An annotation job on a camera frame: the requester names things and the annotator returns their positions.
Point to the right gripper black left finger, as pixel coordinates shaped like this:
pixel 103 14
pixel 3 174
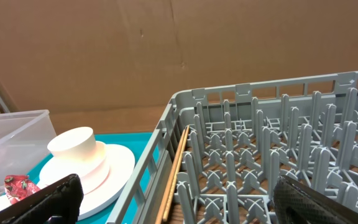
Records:
pixel 57 203

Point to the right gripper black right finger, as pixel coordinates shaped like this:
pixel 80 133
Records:
pixel 294 202

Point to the red snack wrapper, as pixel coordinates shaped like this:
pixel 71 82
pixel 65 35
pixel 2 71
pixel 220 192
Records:
pixel 18 187

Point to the small pink plate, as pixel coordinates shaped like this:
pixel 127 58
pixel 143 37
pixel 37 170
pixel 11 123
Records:
pixel 92 168

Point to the white cup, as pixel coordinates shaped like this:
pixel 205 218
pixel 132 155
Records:
pixel 75 146

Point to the large white plate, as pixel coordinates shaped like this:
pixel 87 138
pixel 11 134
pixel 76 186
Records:
pixel 121 165

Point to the clear plastic bin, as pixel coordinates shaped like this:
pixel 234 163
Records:
pixel 23 142

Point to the grey dish rack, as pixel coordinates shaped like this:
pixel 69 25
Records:
pixel 219 151

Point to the teal plastic tray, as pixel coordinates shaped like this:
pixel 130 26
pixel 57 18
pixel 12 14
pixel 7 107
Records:
pixel 136 142

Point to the wooden chopstick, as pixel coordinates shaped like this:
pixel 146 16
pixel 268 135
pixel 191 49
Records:
pixel 171 180
pixel 177 174

